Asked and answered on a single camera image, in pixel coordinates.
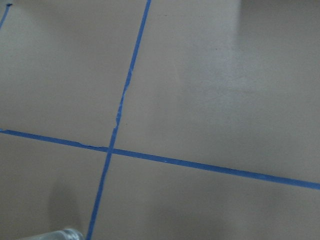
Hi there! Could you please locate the brown paper table cover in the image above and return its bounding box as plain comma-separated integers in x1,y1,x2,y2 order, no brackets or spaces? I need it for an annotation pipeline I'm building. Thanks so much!
0,0,320,240

